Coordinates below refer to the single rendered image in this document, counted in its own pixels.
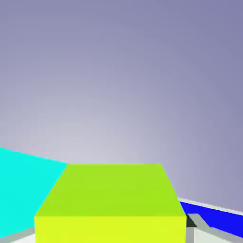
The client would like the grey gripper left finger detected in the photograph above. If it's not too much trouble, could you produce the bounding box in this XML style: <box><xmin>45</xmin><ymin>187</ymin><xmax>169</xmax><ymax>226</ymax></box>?
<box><xmin>0</xmin><ymin>227</ymin><xmax>36</xmax><ymax>243</ymax></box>

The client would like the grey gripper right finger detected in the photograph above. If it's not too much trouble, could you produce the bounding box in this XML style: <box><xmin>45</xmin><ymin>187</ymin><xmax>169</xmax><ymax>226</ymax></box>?
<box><xmin>185</xmin><ymin>213</ymin><xmax>243</xmax><ymax>243</ymax></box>

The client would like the small yellow-green cube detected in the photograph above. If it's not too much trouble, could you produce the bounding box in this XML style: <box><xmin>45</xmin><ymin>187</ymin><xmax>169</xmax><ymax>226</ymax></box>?
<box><xmin>34</xmin><ymin>164</ymin><xmax>187</xmax><ymax>243</ymax></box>

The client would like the large blue box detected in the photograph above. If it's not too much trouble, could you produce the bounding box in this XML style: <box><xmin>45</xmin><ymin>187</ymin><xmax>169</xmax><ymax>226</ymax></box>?
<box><xmin>179</xmin><ymin>201</ymin><xmax>243</xmax><ymax>238</ymax></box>

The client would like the large cyan box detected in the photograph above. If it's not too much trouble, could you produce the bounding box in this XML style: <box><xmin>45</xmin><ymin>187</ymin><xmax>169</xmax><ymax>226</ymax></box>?
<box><xmin>0</xmin><ymin>147</ymin><xmax>70</xmax><ymax>239</ymax></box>

